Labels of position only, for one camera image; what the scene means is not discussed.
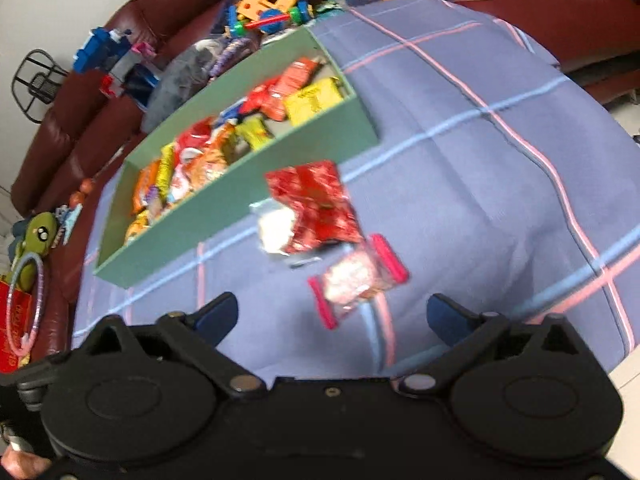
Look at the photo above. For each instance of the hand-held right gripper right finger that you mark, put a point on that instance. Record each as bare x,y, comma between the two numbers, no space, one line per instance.
450,317

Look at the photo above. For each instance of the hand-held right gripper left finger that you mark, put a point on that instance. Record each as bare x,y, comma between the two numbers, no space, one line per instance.
217,317

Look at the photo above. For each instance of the green cardboard box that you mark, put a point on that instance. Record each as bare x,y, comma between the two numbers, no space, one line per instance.
200,220

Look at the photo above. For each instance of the clear pink-ended candy packet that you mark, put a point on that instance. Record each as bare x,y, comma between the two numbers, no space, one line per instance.
355,277

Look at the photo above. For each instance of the red foil snack packet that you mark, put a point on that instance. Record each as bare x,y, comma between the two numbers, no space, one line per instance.
315,205

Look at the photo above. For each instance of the pile of mixed snacks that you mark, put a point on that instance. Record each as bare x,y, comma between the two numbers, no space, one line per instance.
210,155

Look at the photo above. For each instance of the person's left hand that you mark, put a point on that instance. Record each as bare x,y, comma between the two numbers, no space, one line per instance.
22,467

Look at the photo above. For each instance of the red gift box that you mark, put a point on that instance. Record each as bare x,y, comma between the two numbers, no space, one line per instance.
12,330

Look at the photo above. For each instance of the blue checked blanket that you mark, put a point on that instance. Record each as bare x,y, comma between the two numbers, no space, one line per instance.
475,185

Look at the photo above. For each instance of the green turtle plush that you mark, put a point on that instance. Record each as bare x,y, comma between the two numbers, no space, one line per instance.
37,235

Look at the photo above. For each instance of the orange bead toy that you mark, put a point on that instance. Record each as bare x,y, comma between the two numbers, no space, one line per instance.
82,192

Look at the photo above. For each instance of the grey plush toy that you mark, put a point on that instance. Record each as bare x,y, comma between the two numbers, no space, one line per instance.
180,85

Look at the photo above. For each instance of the dark red sofa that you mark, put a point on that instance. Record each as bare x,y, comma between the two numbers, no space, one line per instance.
75,125

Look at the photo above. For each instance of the blue robot toy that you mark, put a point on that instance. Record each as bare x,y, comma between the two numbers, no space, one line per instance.
107,62

